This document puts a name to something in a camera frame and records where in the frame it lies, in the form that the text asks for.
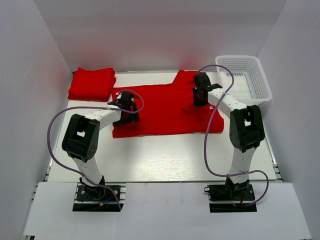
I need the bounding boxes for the folded red t shirt stack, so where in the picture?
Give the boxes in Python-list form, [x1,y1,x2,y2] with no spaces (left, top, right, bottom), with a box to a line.
[68,67,116,102]

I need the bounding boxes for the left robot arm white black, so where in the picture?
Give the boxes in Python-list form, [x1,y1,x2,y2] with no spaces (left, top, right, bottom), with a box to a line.
[62,89,141,200]

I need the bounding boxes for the white plastic basket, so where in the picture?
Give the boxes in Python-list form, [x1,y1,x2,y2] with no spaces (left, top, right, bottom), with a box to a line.
[215,55,272,106]

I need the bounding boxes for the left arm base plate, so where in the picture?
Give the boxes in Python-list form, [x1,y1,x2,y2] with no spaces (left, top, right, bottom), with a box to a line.
[72,183,126,213]

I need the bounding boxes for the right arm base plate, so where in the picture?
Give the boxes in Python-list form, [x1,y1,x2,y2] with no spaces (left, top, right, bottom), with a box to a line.
[203,184,257,213]

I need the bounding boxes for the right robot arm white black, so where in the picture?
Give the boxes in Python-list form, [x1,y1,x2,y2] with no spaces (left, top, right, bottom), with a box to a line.
[192,72,265,200]

